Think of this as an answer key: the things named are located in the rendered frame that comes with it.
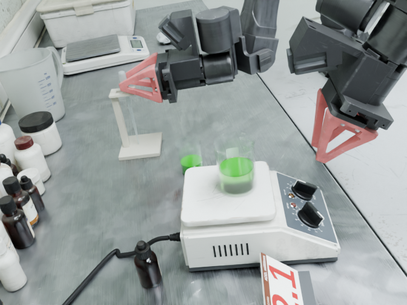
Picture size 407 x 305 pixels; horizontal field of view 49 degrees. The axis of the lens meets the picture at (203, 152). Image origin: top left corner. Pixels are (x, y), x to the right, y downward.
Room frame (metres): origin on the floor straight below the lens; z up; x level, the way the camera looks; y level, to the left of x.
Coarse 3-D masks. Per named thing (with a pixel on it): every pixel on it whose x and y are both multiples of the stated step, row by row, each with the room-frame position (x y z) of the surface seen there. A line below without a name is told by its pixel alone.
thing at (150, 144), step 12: (108, 96) 0.75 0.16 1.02; (120, 96) 0.75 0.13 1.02; (120, 108) 0.76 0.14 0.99; (120, 120) 0.76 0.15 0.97; (120, 132) 0.76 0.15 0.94; (132, 144) 0.77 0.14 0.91; (144, 144) 0.76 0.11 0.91; (156, 144) 0.75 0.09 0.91; (120, 156) 0.73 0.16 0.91; (132, 156) 0.72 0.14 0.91; (144, 156) 0.72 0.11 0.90; (156, 156) 0.72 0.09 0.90
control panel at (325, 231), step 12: (288, 180) 0.51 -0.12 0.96; (288, 192) 0.48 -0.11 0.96; (288, 204) 0.45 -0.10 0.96; (300, 204) 0.46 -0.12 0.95; (324, 204) 0.48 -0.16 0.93; (288, 216) 0.43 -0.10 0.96; (324, 216) 0.45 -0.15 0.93; (300, 228) 0.41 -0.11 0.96; (312, 228) 0.42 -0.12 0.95; (324, 228) 0.42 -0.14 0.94; (336, 240) 0.41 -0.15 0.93
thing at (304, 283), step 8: (296, 272) 0.39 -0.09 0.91; (304, 272) 0.38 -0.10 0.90; (296, 280) 0.37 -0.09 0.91; (304, 280) 0.37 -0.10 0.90; (304, 288) 0.36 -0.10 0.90; (312, 288) 0.36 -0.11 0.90; (264, 296) 0.33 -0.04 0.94; (304, 296) 0.35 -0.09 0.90; (312, 296) 0.35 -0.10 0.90; (264, 304) 0.32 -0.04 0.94; (304, 304) 0.34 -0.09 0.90; (312, 304) 0.34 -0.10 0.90
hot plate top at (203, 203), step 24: (192, 168) 0.53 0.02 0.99; (216, 168) 0.52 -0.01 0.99; (264, 168) 0.51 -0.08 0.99; (192, 192) 0.48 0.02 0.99; (216, 192) 0.47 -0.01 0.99; (264, 192) 0.45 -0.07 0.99; (192, 216) 0.43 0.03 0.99; (216, 216) 0.42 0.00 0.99; (240, 216) 0.41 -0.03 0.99; (264, 216) 0.41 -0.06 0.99
